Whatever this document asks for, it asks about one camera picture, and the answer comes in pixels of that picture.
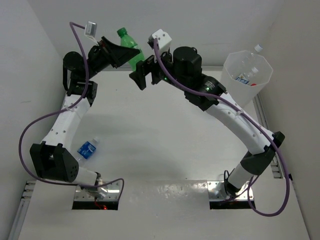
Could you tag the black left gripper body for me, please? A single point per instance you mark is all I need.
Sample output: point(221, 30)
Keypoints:
point(102, 47)

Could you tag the blue white label clear bottle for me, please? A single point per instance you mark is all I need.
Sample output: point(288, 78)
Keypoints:
point(246, 77)

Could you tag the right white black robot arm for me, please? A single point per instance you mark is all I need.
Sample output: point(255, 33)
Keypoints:
point(183, 70)

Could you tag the aluminium frame rail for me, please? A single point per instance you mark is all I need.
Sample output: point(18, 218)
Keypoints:
point(25, 95)

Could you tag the metal base plate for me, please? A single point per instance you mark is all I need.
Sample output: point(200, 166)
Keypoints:
point(108, 193)
point(217, 192)

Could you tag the clear unlabelled plastic bottle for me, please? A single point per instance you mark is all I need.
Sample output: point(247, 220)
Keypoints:
point(246, 62)

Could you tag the white translucent plastic bin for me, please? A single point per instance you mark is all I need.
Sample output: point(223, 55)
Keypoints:
point(240, 92)

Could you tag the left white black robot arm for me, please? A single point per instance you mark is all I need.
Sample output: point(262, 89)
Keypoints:
point(52, 158)

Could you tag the blue label small bottle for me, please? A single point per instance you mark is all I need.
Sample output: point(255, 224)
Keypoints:
point(88, 149)

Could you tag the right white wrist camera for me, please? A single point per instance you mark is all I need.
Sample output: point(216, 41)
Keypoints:
point(163, 41)

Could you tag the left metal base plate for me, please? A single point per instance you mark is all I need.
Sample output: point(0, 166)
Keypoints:
point(108, 193)

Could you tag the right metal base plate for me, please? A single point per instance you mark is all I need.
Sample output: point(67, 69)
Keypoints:
point(217, 192)

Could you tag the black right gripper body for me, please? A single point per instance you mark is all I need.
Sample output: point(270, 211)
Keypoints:
point(157, 72)

